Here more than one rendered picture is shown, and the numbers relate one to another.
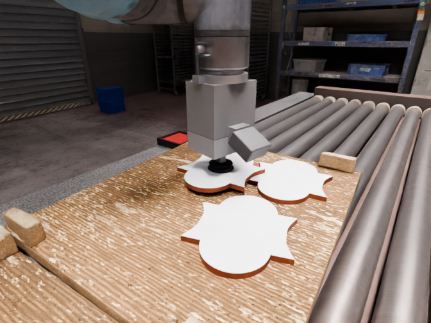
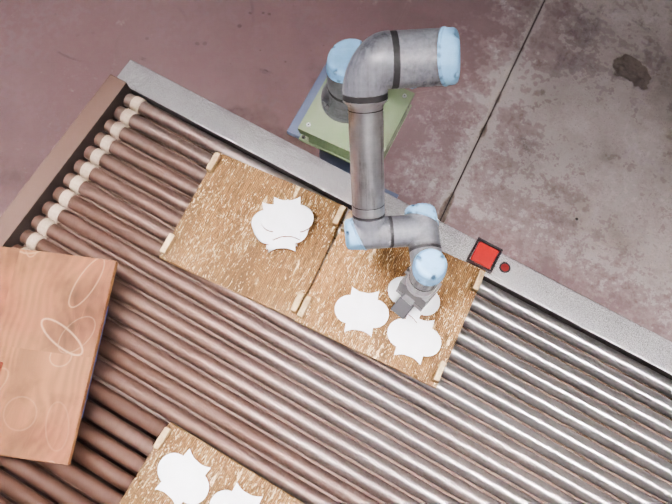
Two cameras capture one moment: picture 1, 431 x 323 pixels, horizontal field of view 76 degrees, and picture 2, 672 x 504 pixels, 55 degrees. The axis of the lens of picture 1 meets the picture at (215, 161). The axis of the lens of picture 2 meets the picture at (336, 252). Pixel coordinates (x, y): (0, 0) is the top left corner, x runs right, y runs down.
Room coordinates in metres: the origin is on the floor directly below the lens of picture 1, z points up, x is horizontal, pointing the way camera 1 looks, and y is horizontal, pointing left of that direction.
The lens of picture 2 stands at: (0.13, -0.38, 2.63)
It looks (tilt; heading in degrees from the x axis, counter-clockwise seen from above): 73 degrees down; 80
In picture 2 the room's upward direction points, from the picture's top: 2 degrees clockwise
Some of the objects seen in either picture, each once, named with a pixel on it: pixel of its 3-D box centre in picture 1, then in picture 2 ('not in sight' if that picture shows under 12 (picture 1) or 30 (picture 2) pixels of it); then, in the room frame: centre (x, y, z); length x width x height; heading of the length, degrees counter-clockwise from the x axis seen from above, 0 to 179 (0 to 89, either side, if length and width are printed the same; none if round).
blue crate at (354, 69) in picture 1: (368, 69); not in sight; (4.37, -2.30, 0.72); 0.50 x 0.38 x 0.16; 49
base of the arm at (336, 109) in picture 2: not in sight; (347, 91); (0.31, 0.60, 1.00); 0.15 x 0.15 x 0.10
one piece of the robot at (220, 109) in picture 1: (230, 114); (412, 293); (0.39, -0.02, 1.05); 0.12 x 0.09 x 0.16; 42
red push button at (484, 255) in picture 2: (179, 140); (484, 255); (0.63, 0.09, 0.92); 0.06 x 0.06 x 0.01; 53
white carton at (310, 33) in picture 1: (317, 34); not in sight; (4.83, -1.62, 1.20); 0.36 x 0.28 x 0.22; 44
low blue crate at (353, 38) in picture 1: (365, 38); not in sight; (4.38, -2.18, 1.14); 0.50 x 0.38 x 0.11; 65
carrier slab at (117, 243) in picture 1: (212, 199); (391, 295); (0.35, 0.00, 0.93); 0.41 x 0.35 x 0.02; 147
